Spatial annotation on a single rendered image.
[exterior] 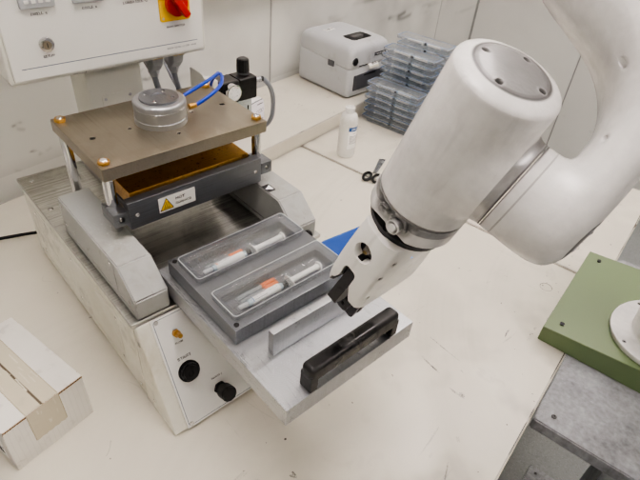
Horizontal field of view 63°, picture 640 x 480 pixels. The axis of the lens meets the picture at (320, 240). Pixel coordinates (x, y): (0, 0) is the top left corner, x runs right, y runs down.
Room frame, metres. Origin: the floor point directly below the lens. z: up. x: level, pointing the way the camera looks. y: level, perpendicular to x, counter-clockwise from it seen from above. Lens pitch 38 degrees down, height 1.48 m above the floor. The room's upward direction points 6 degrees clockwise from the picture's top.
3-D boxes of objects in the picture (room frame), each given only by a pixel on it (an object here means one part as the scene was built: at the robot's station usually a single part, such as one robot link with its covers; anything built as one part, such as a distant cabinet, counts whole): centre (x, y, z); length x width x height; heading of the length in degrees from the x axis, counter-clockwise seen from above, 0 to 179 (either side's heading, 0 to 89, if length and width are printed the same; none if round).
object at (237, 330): (0.55, 0.08, 0.98); 0.20 x 0.17 x 0.03; 135
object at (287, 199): (0.78, 0.11, 0.96); 0.26 x 0.05 x 0.07; 45
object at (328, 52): (1.76, -0.02, 0.88); 0.25 x 0.20 x 0.17; 49
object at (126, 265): (0.59, 0.31, 0.96); 0.25 x 0.05 x 0.07; 45
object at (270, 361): (0.52, 0.05, 0.97); 0.30 x 0.22 x 0.08; 45
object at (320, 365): (0.42, -0.05, 0.99); 0.15 x 0.02 x 0.04; 135
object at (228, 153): (0.74, 0.26, 1.07); 0.22 x 0.17 x 0.10; 135
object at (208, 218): (0.76, 0.29, 0.93); 0.46 x 0.35 x 0.01; 45
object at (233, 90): (0.98, 0.20, 1.05); 0.15 x 0.05 x 0.15; 135
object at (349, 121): (1.34, -0.05, 0.82); 0.05 x 0.05 x 0.14
